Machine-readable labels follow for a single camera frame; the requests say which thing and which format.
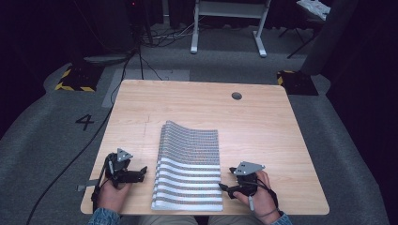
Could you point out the black folding stand legs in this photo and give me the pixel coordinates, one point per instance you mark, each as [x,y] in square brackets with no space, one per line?
[302,37]

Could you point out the white metal desk frame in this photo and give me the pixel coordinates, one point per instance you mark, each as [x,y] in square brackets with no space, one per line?
[230,10]

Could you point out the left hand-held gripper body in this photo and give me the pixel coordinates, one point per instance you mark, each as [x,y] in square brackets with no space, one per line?
[116,167]

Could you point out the person's left hand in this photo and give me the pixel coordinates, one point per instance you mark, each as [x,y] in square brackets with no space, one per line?
[109,197]

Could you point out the white printed bag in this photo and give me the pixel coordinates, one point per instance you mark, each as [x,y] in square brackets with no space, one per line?
[314,7]

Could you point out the black yellow striped stand base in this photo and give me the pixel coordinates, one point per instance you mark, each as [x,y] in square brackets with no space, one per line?
[79,78]
[297,83]

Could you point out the dark device with red light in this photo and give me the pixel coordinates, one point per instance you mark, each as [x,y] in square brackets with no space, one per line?
[137,15]

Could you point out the person's right hand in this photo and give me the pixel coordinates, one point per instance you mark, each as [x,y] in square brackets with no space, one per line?
[263,203]

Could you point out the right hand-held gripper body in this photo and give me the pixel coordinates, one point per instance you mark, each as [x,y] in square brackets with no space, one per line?
[247,184]

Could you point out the grey white striped towel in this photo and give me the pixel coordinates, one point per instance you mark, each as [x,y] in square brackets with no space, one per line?
[187,162]

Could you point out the grey curtain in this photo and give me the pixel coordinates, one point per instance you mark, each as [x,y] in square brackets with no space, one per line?
[331,34]

